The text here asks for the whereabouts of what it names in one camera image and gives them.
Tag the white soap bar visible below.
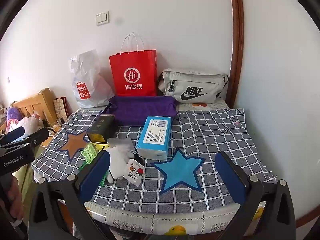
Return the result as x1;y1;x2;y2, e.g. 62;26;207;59
123;158;146;187

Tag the blue tissue pack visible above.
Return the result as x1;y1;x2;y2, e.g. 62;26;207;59
136;116;172;161

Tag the dark green tin box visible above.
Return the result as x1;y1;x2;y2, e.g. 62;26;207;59
87;114;116;143

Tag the brown picture book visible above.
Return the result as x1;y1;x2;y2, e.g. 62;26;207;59
53;97;69;120

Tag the duck printed sheet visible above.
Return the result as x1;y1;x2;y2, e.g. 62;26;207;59
32;97;267;240

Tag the wooden nightstand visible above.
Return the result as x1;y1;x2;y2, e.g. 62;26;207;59
37;120;67;148

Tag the green bed sheet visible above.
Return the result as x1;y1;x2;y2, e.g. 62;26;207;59
20;150;50;205

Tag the translucent drawstring pouch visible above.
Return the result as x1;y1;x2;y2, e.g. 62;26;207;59
107;137;137;155

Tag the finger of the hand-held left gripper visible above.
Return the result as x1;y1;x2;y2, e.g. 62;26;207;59
0;126;25;143
21;128;50;147

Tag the red paper bag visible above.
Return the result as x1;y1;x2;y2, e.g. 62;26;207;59
109;32;158;97

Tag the wooden bed headboard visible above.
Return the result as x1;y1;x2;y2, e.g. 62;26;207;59
12;88;58;125

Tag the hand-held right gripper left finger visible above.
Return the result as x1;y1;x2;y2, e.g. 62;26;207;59
28;150;112;240

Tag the grey waist bag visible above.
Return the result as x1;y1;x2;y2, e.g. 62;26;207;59
157;68;229;104

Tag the orange paper star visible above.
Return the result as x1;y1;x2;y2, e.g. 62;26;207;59
56;129;94;161

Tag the blue paper star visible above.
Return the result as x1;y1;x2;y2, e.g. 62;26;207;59
150;147;207;195

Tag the white light switch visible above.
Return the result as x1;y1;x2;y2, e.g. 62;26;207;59
96;11;110;26

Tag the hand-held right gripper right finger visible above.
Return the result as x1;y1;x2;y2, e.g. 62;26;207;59
214;151;297;240

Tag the purple fabric basket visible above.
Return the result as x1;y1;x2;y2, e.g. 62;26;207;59
104;95;178;127

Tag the white plastic shopping bag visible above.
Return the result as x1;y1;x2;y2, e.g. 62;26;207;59
69;49;115;108

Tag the grey checked cloth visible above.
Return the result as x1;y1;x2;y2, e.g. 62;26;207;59
31;106;279;214

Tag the brown wooden door frame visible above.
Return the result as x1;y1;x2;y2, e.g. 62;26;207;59
228;0;245;108

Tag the light green packet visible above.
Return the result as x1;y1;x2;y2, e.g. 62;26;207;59
80;142;104;170

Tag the person's left hand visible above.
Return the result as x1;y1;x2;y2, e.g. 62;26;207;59
4;176;27;222

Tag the purple plush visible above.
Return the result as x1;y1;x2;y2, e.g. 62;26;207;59
6;107;20;120

